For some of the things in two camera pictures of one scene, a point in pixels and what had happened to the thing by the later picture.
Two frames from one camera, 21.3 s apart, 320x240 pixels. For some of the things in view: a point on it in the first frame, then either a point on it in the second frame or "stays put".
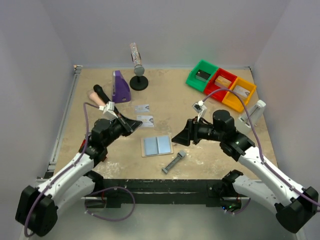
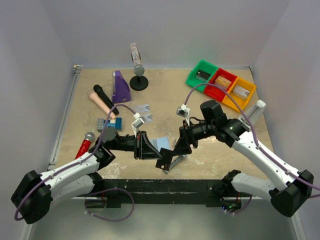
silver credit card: (142, 108) stays put
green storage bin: (204, 66) stays put
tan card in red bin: (222, 82) stays put
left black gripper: (124, 125) -> (136, 147)
